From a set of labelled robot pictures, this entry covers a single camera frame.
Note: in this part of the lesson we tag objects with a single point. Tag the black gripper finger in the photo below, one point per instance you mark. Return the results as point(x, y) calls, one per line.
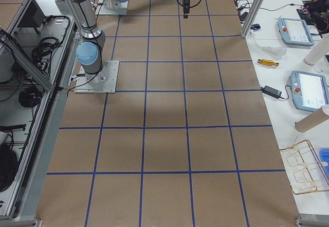
point(186, 8)

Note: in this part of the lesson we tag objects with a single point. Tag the far blue teach pendant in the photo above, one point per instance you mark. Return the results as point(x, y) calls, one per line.
point(295, 32)

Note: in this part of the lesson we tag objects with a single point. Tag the blue teach pendant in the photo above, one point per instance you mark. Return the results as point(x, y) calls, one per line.
point(309, 90)
point(295, 32)

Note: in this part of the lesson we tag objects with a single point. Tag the black power adapter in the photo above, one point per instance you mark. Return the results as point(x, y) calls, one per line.
point(271, 92)

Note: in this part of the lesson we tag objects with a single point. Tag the white paper roll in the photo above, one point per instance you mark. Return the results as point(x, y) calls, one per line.
point(319, 51)

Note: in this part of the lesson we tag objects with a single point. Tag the near blue teach pendant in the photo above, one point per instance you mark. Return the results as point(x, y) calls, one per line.
point(309, 90)

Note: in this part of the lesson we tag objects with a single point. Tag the cardboard tube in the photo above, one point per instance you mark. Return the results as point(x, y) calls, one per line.
point(312, 120)

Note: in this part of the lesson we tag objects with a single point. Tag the blue plastic box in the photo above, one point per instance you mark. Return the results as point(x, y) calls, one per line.
point(324, 158)

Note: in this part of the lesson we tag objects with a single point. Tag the aluminium frame post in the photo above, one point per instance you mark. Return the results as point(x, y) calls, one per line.
point(250, 17)

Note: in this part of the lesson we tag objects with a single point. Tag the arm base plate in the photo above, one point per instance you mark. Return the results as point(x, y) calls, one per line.
point(100, 9)
point(104, 82)

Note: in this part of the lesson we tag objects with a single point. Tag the gold wire rack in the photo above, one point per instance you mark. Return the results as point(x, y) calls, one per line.
point(305, 169)

